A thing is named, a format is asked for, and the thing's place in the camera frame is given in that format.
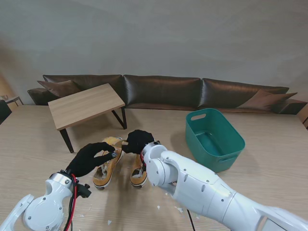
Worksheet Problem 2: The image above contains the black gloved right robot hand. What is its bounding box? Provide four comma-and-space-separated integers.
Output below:
122, 129, 155, 154

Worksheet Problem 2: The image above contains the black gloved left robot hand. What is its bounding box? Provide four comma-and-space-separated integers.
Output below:
65, 141, 118, 178

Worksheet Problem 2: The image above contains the yellow canvas sneaker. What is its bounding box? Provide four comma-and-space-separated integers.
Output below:
129, 154, 148, 189
92, 137, 124, 190

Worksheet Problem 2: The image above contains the wooden shoe brush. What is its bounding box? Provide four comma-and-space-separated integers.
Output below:
102, 136, 129, 148

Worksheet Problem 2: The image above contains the small wooden black-legged bench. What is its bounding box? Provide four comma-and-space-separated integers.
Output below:
47, 83, 128, 154

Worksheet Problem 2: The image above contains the dark brown leather sofa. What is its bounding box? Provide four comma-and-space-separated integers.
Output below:
27, 74, 308, 115

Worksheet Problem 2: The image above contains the brown sofa cushion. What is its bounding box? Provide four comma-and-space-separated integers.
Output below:
238, 90, 298, 111
37, 80, 81, 98

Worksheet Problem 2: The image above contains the green plastic basket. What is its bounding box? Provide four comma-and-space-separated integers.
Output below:
185, 108, 246, 173

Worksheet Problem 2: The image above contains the small wooden side table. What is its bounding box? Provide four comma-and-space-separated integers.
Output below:
0, 95, 24, 106

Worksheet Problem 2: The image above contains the light wooden cabinet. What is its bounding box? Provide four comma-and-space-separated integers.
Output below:
296, 103, 308, 130

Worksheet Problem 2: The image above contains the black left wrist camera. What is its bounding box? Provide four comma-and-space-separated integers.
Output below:
76, 183, 91, 199

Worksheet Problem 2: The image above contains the red left arm cable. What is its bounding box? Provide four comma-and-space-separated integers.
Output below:
64, 175, 78, 231

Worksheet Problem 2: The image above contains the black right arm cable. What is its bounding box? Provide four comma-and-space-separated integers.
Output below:
186, 209, 194, 231

